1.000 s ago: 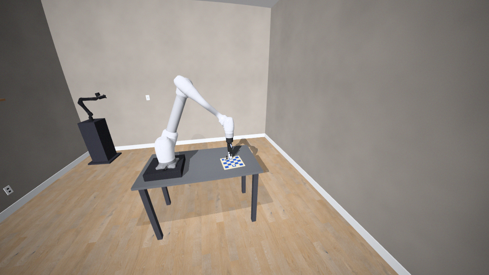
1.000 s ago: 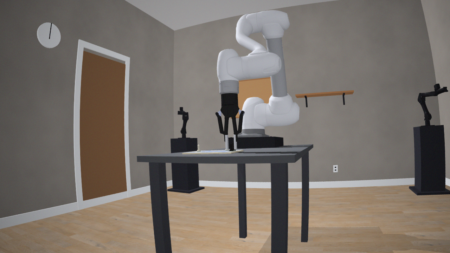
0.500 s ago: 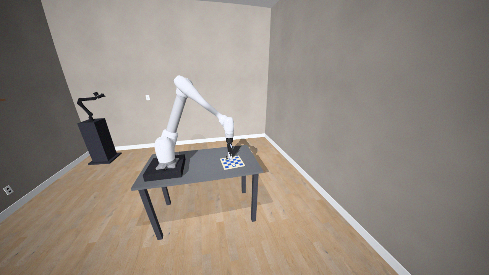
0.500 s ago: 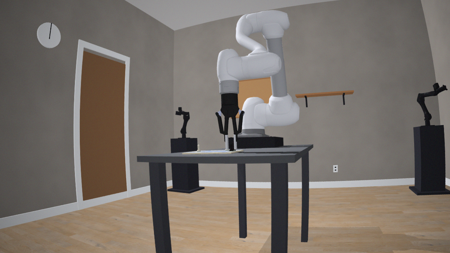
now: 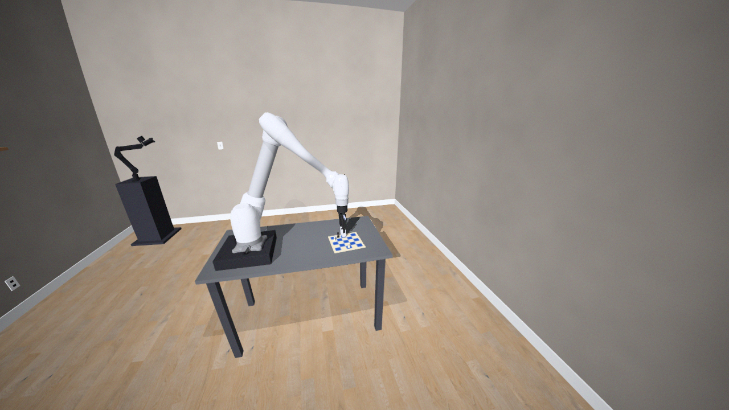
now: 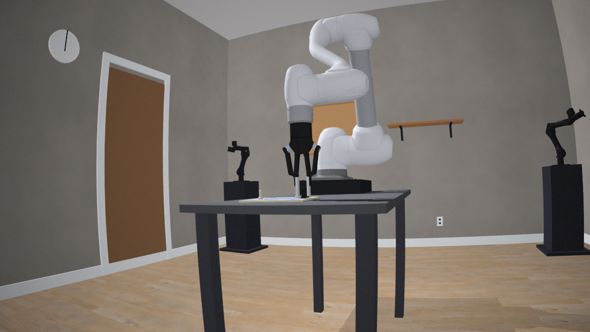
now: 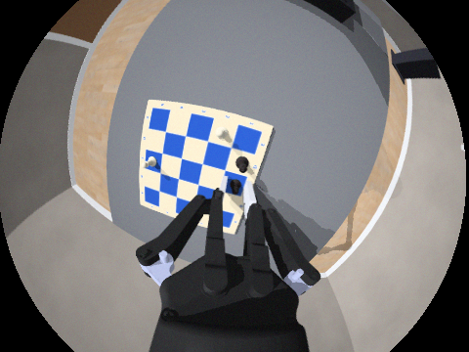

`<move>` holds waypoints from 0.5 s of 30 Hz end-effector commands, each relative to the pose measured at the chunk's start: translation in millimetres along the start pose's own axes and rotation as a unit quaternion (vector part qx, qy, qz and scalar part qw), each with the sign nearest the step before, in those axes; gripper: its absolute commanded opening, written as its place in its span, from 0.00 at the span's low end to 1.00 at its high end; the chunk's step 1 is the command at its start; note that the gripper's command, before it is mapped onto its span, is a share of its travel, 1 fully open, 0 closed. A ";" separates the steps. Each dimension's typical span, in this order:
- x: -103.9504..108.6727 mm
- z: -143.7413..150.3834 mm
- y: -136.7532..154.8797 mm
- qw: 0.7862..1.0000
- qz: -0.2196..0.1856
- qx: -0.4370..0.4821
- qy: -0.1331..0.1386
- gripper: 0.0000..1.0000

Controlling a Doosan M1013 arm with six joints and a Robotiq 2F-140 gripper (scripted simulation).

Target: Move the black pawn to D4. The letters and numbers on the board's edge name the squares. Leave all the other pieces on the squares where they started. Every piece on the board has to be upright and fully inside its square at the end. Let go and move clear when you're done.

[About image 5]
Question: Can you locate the blue and cream chessboard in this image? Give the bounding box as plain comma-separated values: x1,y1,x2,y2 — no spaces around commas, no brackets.
328,232,365,253

